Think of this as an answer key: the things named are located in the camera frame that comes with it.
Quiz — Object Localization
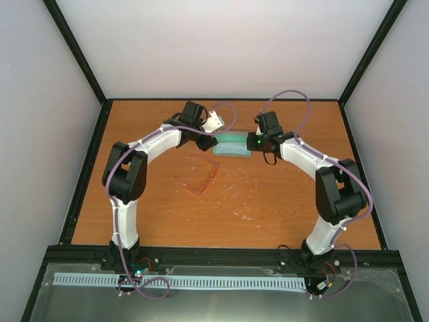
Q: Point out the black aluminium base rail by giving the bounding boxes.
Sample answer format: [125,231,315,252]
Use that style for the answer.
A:
[43,245,402,279]

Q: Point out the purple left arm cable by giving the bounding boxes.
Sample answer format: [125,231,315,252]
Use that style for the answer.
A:
[105,102,239,300]

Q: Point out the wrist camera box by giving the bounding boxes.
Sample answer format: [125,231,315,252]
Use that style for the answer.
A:
[202,110,225,133]
[255,126,263,136]

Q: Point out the grey glasses case green lining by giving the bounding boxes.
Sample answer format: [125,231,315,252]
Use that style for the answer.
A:
[212,131,251,158]

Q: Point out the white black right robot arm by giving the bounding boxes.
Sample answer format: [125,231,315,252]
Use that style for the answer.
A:
[247,111,370,272]

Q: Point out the light blue cleaning cloth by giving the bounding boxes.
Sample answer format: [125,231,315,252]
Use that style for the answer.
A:
[213,142,249,156]

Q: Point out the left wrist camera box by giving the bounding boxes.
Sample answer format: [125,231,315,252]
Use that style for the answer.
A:
[202,110,225,133]

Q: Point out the pink transparent sunglasses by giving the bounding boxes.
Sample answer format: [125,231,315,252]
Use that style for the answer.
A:
[173,154,221,195]

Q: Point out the light blue slotted cable duct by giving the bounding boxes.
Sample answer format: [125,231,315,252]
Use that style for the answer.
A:
[52,272,306,292]

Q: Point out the black enclosure frame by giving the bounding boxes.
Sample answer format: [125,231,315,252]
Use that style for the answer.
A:
[21,1,422,321]

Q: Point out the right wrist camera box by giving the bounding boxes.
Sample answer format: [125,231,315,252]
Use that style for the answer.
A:
[255,126,263,136]

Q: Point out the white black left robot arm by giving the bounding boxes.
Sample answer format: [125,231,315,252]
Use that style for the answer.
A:
[102,101,225,270]

